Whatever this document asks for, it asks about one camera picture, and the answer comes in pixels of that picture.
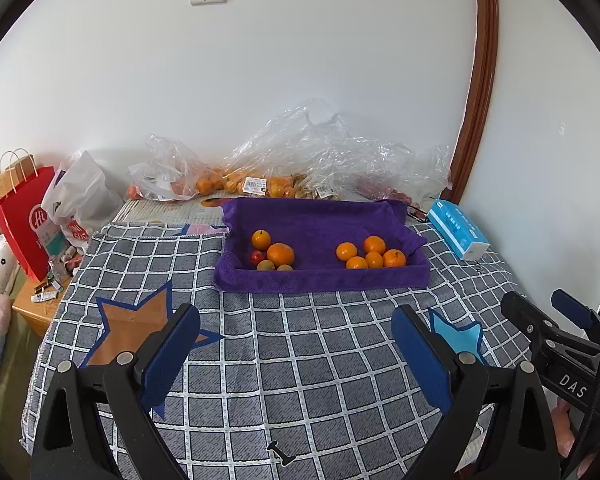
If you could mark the red paper bag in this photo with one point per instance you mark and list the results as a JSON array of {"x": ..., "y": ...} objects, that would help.
[{"x": 22, "y": 230}]

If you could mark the white mango printed box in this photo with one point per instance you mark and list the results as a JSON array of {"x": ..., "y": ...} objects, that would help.
[{"x": 180, "y": 211}]

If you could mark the blue tissue pack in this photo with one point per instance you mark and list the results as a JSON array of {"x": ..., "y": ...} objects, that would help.
[{"x": 457, "y": 227}]

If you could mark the pile of red strawberries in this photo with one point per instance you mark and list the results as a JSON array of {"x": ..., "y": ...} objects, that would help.
[{"x": 385, "y": 191}]

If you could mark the brown wooden door frame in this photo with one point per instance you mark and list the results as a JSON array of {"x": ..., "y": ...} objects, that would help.
[{"x": 485, "y": 60}]

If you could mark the clear labelled kumquat bag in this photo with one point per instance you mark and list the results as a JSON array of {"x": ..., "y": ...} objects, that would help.
[{"x": 290, "y": 140}]

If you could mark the small orange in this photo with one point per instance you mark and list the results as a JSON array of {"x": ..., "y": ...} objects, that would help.
[
  {"x": 374, "y": 260},
  {"x": 394, "y": 258},
  {"x": 356, "y": 263},
  {"x": 374, "y": 244},
  {"x": 346, "y": 251}
]

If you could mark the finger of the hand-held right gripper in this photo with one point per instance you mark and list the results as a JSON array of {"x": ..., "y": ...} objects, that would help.
[
  {"x": 527, "y": 325},
  {"x": 575, "y": 307}
]

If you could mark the crumpled clear plastic bag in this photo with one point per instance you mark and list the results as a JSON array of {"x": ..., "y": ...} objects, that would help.
[{"x": 390, "y": 165}]

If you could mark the purple towel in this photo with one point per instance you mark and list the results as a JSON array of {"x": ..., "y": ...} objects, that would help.
[{"x": 320, "y": 225}]

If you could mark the white plastic shopping bag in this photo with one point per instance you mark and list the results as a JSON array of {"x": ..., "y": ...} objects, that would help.
[{"x": 82, "y": 195}]

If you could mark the small items on nightstand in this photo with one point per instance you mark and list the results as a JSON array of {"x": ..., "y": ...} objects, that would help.
[{"x": 50, "y": 290}]

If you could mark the pile of mandarins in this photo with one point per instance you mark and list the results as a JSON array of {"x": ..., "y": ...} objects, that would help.
[{"x": 207, "y": 182}]

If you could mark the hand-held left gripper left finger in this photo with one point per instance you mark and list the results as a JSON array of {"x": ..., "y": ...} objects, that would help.
[{"x": 172, "y": 355}]

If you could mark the pile of golden berries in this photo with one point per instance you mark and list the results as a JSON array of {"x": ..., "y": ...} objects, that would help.
[{"x": 310, "y": 187}]

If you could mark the medium orange with stem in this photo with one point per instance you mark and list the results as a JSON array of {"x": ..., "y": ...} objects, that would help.
[{"x": 261, "y": 238}]

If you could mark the grey checked star blanket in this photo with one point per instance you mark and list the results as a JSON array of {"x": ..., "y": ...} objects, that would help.
[{"x": 305, "y": 360}]

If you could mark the person's right hand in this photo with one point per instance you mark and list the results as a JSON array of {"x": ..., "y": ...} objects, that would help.
[{"x": 564, "y": 430}]

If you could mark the large orange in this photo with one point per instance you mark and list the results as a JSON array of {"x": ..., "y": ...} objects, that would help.
[{"x": 280, "y": 254}]

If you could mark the red strawberry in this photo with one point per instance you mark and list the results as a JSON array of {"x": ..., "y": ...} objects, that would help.
[{"x": 256, "y": 257}]

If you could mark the wooden nightstand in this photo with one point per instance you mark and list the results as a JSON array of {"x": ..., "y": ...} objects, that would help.
[{"x": 35, "y": 315}]

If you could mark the pile of kumquats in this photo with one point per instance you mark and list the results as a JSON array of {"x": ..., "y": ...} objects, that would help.
[{"x": 280, "y": 187}]

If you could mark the small black clip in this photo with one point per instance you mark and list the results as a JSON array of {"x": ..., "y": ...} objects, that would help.
[{"x": 281, "y": 453}]

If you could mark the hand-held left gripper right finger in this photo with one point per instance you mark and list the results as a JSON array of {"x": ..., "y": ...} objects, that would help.
[{"x": 420, "y": 360}]

